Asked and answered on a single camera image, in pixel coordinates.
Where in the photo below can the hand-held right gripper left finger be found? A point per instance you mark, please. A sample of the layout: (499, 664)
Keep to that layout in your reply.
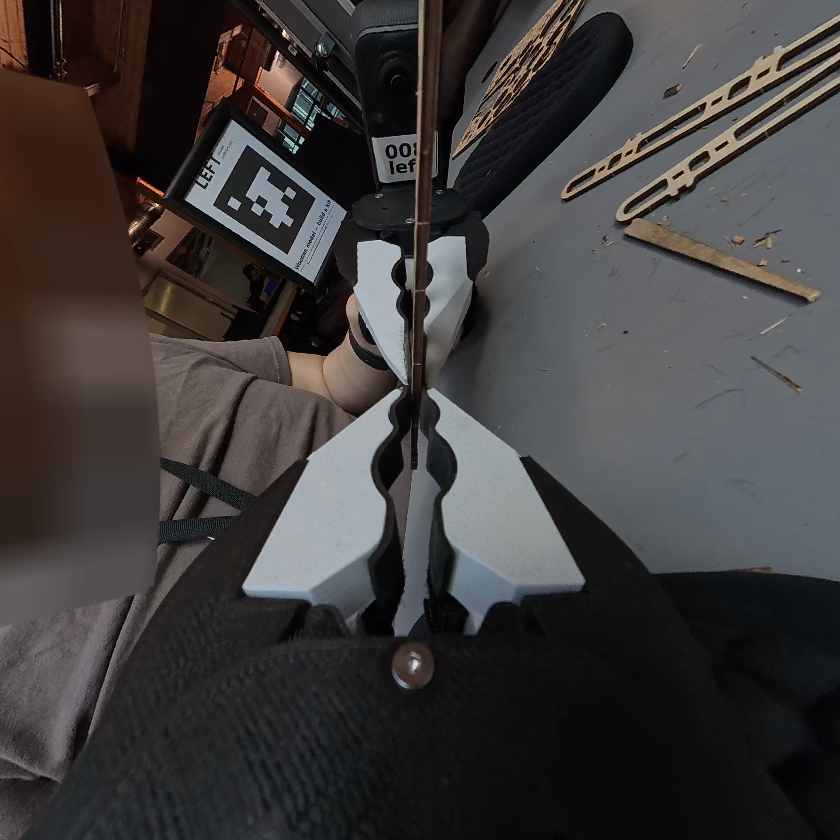
(321, 525)

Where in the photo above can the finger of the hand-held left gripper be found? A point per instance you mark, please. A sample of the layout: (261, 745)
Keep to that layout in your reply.
(449, 282)
(377, 295)

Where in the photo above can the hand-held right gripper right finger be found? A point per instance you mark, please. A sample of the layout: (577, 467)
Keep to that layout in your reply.
(505, 518)

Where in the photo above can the laser-cut wooden parts sheet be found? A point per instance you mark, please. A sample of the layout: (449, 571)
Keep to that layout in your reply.
(489, 124)
(423, 131)

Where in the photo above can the person's left forearm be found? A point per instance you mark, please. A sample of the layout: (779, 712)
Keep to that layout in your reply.
(348, 387)

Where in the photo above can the person's left hand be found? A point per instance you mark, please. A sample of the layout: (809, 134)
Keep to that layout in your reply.
(355, 321)

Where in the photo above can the framed left marker sign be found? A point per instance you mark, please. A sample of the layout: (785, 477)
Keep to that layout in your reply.
(262, 197)

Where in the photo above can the black quilted cushion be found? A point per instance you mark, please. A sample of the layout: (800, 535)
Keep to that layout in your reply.
(558, 131)

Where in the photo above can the slotted wooden strip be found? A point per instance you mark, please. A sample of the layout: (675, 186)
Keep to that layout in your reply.
(689, 180)
(635, 149)

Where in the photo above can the tapered wooden stick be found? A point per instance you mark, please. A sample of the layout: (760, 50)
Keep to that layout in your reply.
(722, 259)

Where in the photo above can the thin wood sliver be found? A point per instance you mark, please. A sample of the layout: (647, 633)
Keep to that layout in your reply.
(778, 375)

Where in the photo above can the scattered wood chips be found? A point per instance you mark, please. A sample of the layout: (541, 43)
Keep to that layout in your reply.
(763, 241)

